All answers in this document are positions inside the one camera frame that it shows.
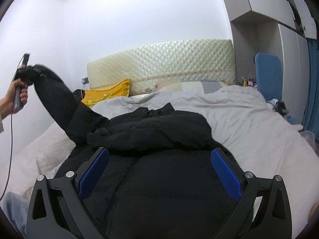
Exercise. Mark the cream quilted headboard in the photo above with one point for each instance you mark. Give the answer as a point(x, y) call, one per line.
point(147, 66)

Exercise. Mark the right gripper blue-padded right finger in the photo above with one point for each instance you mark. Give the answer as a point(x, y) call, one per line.
point(262, 208)

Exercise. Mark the white wardrobe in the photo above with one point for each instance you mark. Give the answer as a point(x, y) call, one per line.
point(279, 28)

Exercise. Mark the blue chair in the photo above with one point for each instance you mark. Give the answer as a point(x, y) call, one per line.
point(269, 76)

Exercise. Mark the bottles on nightstand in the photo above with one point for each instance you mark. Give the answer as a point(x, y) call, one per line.
point(248, 82)

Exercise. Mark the grey bed duvet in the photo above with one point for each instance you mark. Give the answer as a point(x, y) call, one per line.
point(260, 140)

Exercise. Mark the black puffer jacket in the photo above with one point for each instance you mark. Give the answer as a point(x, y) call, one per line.
point(159, 182)

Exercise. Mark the person's left hand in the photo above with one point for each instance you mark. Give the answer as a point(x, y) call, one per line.
point(7, 102)

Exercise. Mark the grey white pillow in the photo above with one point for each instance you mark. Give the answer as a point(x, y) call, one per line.
point(200, 87)

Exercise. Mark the blue jeans leg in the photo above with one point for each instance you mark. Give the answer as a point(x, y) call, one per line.
point(14, 212)

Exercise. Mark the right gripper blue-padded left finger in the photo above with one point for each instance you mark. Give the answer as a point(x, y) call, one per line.
point(57, 209)

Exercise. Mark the blue curtain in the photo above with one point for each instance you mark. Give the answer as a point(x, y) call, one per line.
point(311, 121)

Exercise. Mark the yellow crown pillow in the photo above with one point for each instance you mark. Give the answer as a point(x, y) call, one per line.
point(94, 96)

